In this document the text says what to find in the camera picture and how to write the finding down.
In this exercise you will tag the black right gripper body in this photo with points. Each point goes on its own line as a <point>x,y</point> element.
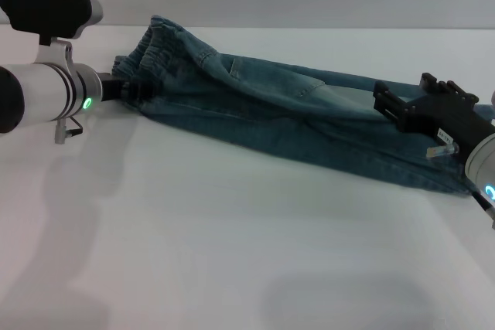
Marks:
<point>441,119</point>

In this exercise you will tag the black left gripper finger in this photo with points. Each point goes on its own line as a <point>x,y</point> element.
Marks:
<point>141,88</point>

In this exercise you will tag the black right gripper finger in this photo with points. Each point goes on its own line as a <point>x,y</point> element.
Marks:
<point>388,102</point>
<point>448,88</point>

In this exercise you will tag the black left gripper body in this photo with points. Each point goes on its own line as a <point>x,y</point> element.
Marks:
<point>114,88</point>

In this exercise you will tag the blue denim shorts with print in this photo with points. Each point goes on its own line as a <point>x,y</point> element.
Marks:
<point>270,121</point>

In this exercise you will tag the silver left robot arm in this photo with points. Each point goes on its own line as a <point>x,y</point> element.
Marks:
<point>42,96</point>

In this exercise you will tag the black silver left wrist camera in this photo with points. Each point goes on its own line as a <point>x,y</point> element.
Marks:
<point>46,9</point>

